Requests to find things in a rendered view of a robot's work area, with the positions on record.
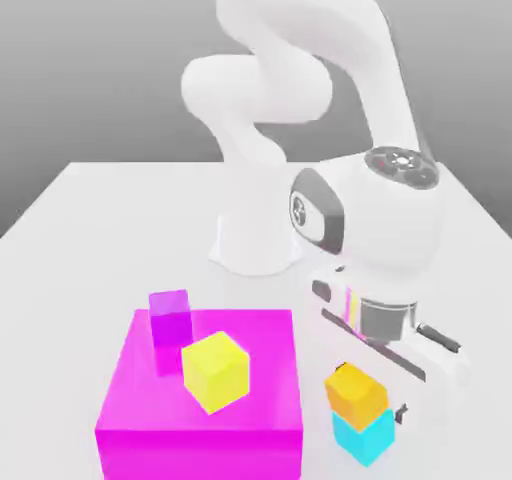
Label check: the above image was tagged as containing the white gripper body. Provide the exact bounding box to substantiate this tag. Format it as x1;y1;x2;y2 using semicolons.
318;306;474;400

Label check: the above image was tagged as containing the small orange cube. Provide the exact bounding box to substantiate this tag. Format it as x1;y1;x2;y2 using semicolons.
323;361;390;433

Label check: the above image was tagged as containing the small cyan cube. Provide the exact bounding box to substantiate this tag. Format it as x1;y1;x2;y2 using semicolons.
331;406;396;469

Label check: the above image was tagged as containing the small yellow cube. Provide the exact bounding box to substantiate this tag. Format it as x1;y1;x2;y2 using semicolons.
180;330;251;416

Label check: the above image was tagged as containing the small purple cube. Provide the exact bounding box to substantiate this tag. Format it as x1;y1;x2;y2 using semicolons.
148;288;194;378

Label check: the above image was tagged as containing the large magenta box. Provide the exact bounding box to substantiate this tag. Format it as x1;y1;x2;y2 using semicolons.
94;308;304;480

